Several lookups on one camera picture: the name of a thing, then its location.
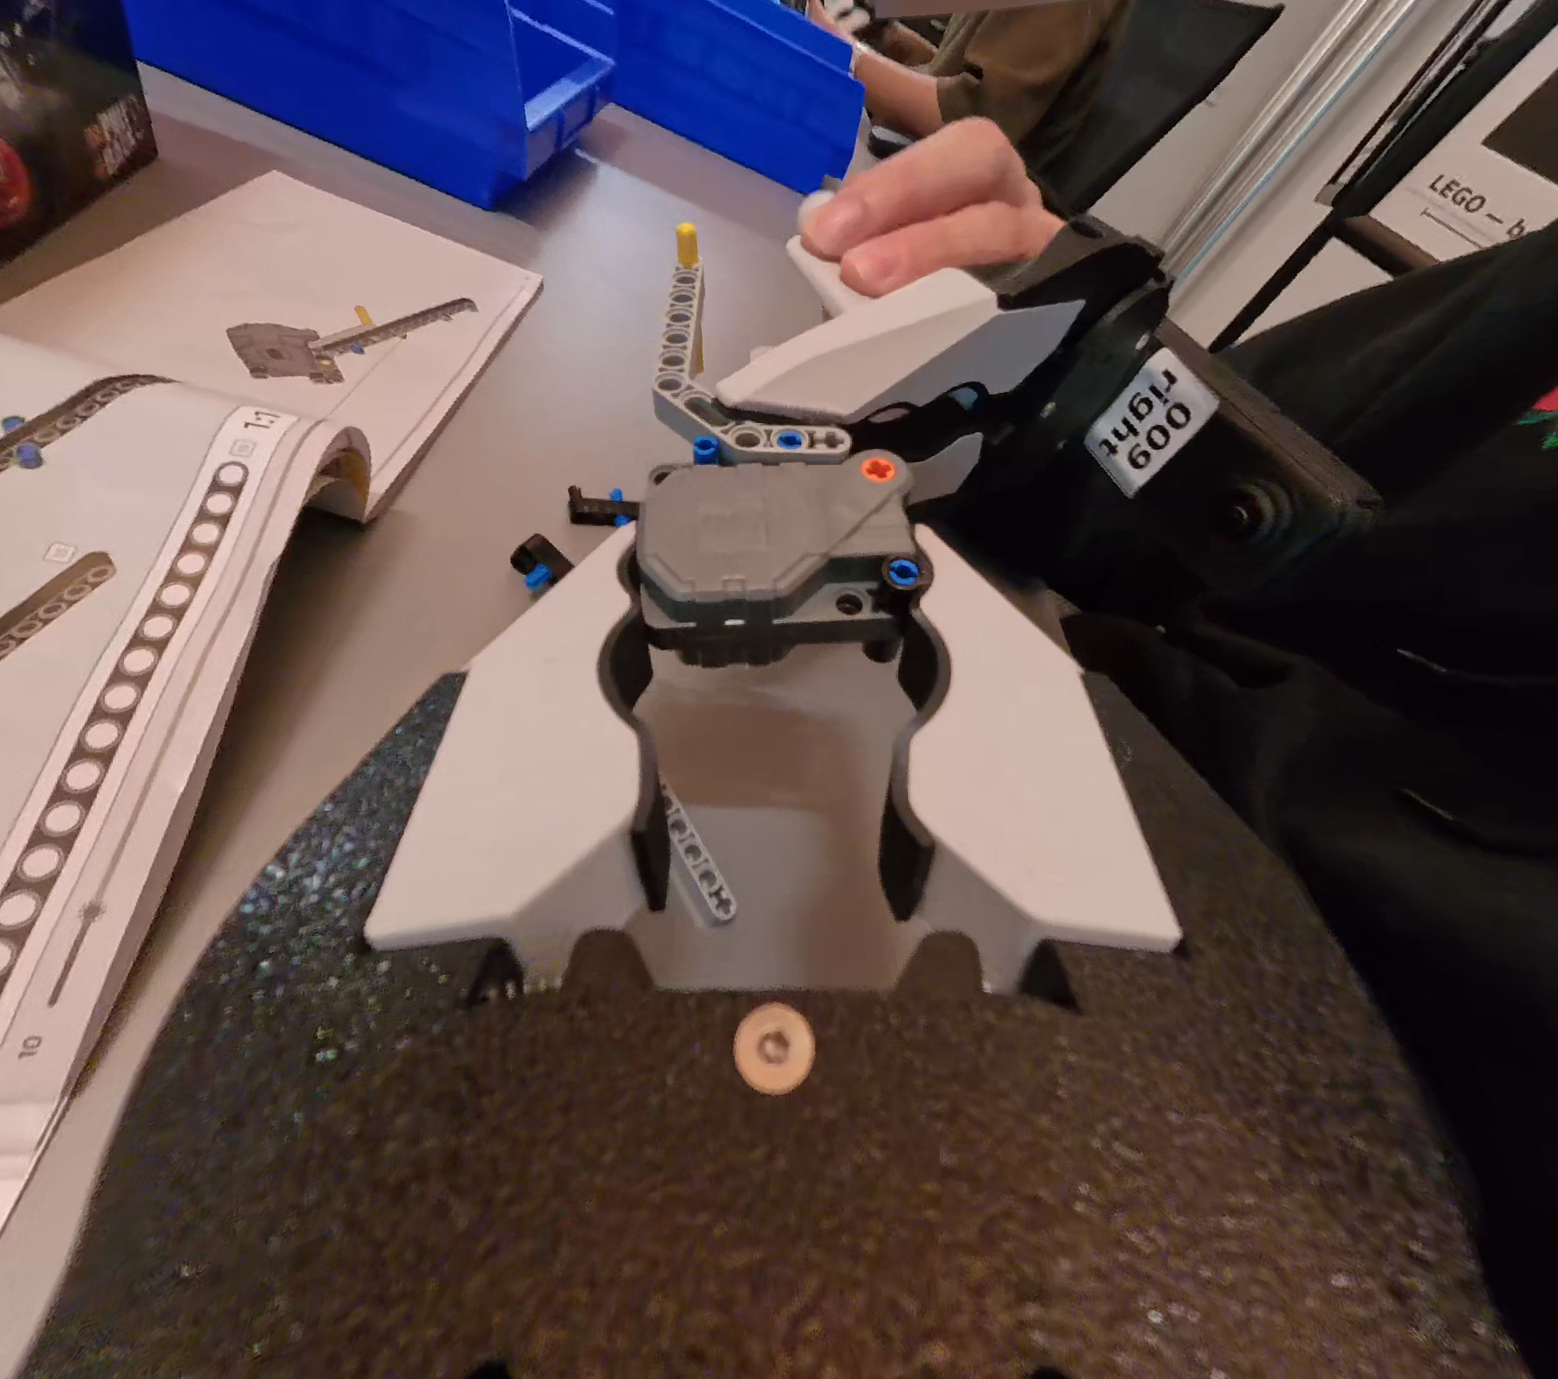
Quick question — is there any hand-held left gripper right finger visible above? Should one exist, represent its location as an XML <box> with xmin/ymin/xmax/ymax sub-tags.
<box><xmin>876</xmin><ymin>524</ymin><xmax>1185</xmax><ymax>997</ymax></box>

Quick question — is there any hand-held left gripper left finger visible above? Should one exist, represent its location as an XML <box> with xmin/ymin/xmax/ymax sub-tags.
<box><xmin>363</xmin><ymin>530</ymin><xmax>673</xmax><ymax>980</ymax></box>

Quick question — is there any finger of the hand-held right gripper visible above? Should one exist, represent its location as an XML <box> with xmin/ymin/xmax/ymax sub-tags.
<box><xmin>905</xmin><ymin>429</ymin><xmax>990</xmax><ymax>510</ymax></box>
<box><xmin>716</xmin><ymin>269</ymin><xmax>1087</xmax><ymax>427</ymax></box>

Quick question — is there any dark grey toy motor block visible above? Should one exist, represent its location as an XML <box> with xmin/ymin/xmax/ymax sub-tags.
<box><xmin>633</xmin><ymin>453</ymin><xmax>932</xmax><ymax>669</ymax></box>

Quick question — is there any person's right hand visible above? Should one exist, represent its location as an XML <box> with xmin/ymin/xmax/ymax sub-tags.
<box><xmin>799</xmin><ymin>116</ymin><xmax>1069</xmax><ymax>300</ymax></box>

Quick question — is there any blue plastic bin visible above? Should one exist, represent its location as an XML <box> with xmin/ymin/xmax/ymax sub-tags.
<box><xmin>75</xmin><ymin>0</ymin><xmax>618</xmax><ymax>215</ymax></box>
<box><xmin>554</xmin><ymin>0</ymin><xmax>868</xmax><ymax>196</ymax></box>

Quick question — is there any white framed sign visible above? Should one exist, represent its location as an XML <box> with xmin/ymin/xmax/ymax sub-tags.
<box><xmin>1369</xmin><ymin>33</ymin><xmax>1558</xmax><ymax>263</ymax></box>

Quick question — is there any white instruction booklet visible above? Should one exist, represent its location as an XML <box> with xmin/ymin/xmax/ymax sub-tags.
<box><xmin>0</xmin><ymin>172</ymin><xmax>544</xmax><ymax>1229</ymax></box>

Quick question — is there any black chair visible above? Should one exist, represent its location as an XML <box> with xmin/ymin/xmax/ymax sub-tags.
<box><xmin>1023</xmin><ymin>0</ymin><xmax>1287</xmax><ymax>219</ymax></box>

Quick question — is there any dark toy set box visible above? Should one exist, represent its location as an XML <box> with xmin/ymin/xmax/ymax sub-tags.
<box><xmin>0</xmin><ymin>0</ymin><xmax>160</xmax><ymax>267</ymax></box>

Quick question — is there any silver metal rail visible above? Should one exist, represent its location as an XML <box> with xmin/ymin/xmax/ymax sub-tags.
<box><xmin>1156</xmin><ymin>0</ymin><xmax>1558</xmax><ymax>256</ymax></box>

